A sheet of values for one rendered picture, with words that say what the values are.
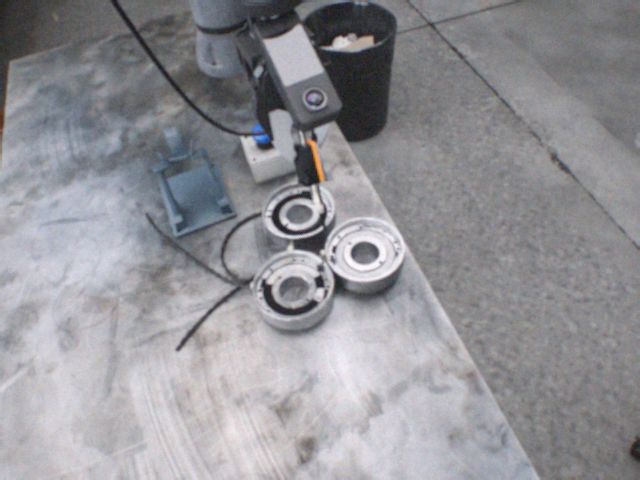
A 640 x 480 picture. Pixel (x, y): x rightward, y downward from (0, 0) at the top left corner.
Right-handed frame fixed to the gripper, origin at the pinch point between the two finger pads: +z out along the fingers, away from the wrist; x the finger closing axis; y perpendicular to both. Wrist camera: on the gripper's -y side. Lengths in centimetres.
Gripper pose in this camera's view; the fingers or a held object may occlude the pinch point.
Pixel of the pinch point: (305, 151)
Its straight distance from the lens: 63.7
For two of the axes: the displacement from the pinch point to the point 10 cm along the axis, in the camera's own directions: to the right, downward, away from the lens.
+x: -8.9, 4.2, -1.7
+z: 1.2, 5.9, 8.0
